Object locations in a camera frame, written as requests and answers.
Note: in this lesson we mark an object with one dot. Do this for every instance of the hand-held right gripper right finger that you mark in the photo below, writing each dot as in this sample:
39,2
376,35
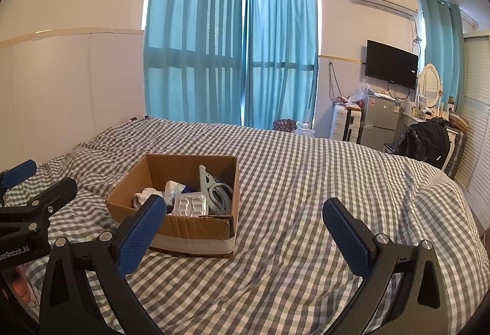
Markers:
344,239

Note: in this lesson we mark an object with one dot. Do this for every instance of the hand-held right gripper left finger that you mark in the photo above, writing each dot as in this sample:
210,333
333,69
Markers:
139,239

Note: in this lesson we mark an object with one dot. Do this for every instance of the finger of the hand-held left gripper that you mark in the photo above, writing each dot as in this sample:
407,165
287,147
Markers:
21,172
57,195

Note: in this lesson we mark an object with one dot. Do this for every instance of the white sock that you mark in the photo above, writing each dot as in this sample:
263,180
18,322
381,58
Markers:
147,195

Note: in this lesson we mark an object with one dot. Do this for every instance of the brown cardboard box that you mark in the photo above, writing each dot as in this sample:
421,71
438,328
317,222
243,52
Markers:
191,239

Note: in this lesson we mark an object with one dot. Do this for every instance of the silver blister pack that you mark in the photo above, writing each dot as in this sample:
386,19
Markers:
189,204

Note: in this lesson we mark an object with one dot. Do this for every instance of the grey plastic hanger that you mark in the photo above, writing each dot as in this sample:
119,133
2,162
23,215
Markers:
206,181

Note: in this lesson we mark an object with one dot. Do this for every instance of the person's left hand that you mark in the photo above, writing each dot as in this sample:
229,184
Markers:
19,289

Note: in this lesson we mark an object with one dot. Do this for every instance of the grey checkered blanket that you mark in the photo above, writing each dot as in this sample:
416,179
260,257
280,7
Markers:
306,174

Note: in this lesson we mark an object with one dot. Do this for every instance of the white padded headboard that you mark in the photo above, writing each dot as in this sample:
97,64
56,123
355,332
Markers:
76,89

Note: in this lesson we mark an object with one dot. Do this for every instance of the white ribbed suitcase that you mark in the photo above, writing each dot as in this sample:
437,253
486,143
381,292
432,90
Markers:
344,124

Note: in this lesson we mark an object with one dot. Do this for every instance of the clear water jug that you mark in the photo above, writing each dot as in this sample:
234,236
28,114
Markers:
304,129

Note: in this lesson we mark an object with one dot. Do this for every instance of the grey small fridge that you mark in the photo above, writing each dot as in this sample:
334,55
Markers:
379,120

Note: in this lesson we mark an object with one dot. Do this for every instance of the black backpack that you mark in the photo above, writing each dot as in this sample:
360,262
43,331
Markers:
427,141

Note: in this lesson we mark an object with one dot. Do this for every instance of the dark patterned bag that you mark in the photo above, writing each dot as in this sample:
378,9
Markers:
284,125

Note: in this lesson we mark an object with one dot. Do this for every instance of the clear plastic bag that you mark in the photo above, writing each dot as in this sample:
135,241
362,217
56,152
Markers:
359,91

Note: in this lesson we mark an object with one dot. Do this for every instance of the white louvred wardrobe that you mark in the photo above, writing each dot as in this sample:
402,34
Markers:
474,128

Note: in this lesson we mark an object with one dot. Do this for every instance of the white oval mirror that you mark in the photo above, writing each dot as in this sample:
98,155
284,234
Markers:
430,86

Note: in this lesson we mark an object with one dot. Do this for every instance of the medium teal curtain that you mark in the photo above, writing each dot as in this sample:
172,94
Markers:
281,51

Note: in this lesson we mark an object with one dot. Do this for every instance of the wide teal curtain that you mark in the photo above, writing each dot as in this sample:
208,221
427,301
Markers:
191,44

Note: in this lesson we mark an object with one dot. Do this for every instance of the narrow teal curtain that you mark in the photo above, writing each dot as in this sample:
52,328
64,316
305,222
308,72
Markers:
440,51

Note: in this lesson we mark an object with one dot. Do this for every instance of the black wall television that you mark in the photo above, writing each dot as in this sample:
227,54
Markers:
390,65

